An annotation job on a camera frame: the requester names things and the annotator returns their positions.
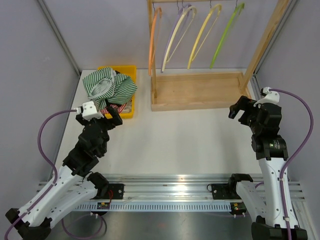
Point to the wooden clothes rack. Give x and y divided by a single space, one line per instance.
210 90

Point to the yellow plastic bin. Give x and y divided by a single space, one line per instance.
131 72

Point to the cream hanger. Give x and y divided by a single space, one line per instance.
178 35

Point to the aluminium rail base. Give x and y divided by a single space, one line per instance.
163 193

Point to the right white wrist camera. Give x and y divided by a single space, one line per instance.
268 96

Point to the green white striped tank top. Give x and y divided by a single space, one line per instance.
99 86

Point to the red white striped tank top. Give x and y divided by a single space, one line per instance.
126 108

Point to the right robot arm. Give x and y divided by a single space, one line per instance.
274 217

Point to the green hanger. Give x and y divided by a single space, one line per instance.
233 18

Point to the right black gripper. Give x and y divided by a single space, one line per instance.
245 104

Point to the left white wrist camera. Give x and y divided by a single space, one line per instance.
88 110

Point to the black tank top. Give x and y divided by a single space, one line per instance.
121 92

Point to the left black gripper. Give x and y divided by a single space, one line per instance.
113 122

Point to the orange hanger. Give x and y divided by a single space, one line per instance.
153 42

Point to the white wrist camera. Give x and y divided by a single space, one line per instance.
88 110
268 96

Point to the purple hanger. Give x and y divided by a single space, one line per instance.
181 19

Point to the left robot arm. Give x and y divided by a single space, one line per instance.
74 182

